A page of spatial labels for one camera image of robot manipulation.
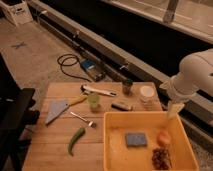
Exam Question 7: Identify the blue and black device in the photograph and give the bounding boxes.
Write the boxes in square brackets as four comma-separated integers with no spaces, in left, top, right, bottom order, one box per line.
[80,59,105,82]

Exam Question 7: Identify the black chair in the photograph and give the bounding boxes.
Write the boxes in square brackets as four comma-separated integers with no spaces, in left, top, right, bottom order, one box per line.
[0,53,40,171]

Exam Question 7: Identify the white crate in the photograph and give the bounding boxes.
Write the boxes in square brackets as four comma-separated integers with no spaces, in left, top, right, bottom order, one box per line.
[0,0,33,27]

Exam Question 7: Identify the green paper cup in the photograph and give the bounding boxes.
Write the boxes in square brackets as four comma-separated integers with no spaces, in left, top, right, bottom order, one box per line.
[87,93,100,110]

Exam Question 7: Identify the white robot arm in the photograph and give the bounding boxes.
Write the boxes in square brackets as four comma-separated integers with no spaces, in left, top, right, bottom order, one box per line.
[160,48,213,118]

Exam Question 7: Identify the orange fruit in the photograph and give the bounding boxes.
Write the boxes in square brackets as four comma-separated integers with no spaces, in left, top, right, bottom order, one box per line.
[157,131,171,146]

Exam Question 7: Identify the small dark box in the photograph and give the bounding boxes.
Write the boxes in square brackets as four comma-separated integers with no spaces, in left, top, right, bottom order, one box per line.
[111,101,133,111]

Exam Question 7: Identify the yellow plastic bin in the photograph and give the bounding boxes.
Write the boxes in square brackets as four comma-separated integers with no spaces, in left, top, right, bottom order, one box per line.
[102,111,200,171]

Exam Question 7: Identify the black cable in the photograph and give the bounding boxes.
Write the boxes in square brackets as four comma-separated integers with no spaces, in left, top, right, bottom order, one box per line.
[56,53,93,83]

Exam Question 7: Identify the bunch of dark grapes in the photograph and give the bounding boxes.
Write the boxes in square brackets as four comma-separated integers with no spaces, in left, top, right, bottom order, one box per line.
[152,148,172,170]

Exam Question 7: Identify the spatula with yellow handle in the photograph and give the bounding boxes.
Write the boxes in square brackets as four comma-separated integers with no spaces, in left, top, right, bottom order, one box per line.
[45,95,87,125]

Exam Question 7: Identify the blue sponge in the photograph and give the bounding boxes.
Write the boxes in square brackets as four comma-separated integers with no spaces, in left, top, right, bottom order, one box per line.
[125,133,147,147]

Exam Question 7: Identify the metal fork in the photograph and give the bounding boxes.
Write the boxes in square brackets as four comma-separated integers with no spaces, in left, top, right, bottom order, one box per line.
[70,112,97,128]

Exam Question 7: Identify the green chili pepper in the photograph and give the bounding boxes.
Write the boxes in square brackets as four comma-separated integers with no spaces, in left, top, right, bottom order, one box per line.
[68,127,86,156]

